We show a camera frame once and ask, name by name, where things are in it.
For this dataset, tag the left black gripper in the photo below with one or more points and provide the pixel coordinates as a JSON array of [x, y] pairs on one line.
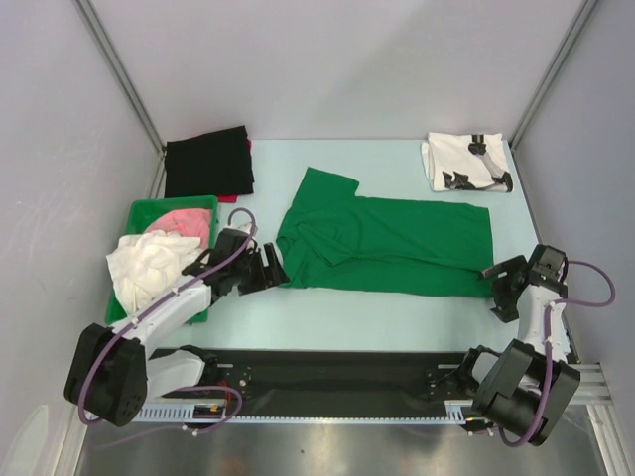
[[273, 274]]

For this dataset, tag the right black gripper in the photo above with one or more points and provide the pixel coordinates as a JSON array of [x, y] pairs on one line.
[[505, 308]]

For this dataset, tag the green t shirt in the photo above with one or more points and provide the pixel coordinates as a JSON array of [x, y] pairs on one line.
[[333, 238]]

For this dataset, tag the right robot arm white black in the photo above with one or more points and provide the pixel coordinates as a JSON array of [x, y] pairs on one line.
[[525, 388]]

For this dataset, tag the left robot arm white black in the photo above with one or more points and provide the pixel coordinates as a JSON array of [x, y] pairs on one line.
[[115, 369]]

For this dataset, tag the pink crumpled t shirt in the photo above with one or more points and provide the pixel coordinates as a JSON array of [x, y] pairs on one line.
[[188, 222]]

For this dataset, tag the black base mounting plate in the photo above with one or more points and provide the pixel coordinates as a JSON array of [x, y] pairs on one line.
[[366, 379]]

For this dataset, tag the folded black t shirt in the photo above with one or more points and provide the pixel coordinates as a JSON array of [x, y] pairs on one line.
[[217, 163]]

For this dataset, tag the white crumpled t shirt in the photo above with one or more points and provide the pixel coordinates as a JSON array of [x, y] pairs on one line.
[[144, 265]]

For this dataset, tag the folded white printed t shirt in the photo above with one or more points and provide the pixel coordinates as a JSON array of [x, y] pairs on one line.
[[475, 162]]

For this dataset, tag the green plastic bin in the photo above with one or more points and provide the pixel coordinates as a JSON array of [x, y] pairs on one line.
[[141, 214]]

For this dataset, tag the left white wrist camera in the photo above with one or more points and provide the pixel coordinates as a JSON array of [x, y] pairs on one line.
[[247, 229]]

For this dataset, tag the light blue cable duct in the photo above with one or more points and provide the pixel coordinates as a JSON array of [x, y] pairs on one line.
[[212, 411]]

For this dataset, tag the right aluminium frame post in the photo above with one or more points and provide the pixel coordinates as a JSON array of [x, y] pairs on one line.
[[564, 51]]

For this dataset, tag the aluminium frame post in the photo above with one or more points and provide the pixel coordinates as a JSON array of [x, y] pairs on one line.
[[106, 47], [564, 51]]

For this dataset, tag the left aluminium frame post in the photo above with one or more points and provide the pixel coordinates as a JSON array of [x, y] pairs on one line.
[[106, 47]]

